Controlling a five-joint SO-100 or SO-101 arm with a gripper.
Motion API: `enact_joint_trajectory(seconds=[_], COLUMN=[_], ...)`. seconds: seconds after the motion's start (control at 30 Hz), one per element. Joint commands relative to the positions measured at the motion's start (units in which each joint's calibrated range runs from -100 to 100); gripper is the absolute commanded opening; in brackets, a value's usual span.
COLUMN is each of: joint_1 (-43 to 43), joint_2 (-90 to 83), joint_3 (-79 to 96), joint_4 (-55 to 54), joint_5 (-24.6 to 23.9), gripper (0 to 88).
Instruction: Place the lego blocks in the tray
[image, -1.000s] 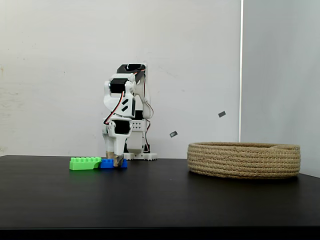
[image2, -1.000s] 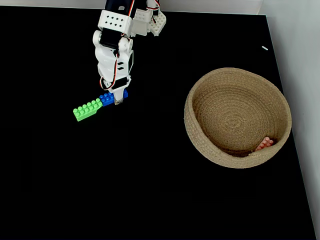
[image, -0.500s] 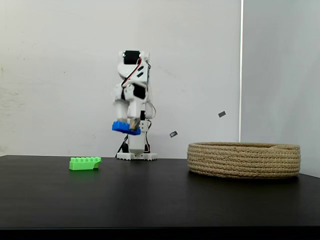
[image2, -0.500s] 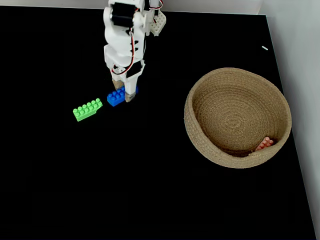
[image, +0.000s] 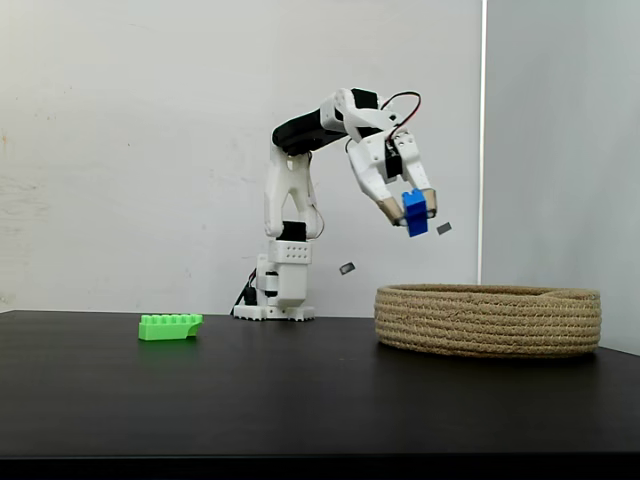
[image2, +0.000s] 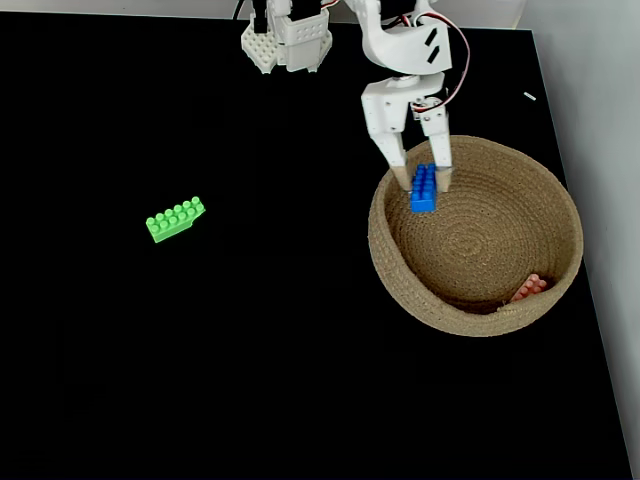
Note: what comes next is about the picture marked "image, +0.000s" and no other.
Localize blue lego block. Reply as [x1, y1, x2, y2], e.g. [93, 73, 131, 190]
[401, 189, 432, 239]

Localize green lego block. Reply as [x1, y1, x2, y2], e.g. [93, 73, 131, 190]
[137, 313, 205, 343]

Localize white vertical corner trim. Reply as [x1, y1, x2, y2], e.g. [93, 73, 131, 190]
[477, 0, 489, 286]

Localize red and black gripper wire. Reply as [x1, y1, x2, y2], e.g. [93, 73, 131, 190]
[381, 91, 422, 144]

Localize woven rope basket tray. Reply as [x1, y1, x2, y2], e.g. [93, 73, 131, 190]
[373, 283, 602, 359]

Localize black and red base cables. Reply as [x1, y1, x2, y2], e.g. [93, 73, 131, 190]
[233, 269, 258, 308]

